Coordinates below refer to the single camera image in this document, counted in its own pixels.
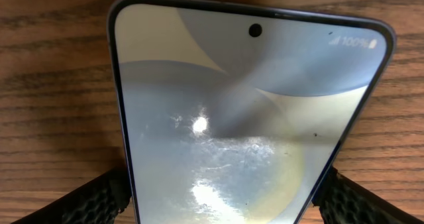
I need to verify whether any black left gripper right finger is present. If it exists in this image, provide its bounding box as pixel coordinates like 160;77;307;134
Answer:
312;168;423;224

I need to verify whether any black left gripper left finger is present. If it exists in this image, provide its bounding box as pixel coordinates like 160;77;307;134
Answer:
12;167;131;224

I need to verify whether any blue Galaxy smartphone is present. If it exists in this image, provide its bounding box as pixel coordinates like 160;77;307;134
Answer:
107;0;396;223

